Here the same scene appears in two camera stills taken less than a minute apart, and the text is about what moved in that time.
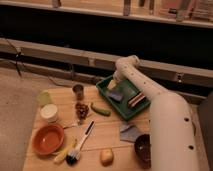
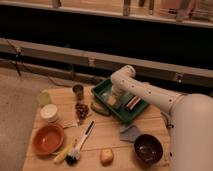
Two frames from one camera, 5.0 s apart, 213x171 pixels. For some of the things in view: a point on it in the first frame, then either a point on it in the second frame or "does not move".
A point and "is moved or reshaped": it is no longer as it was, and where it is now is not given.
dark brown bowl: (142, 146) does not move
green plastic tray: (121, 107) is moved or reshaped
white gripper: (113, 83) to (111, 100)
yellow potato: (107, 157) does not move
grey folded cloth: (130, 132) does not move
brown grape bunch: (81, 109) does not move
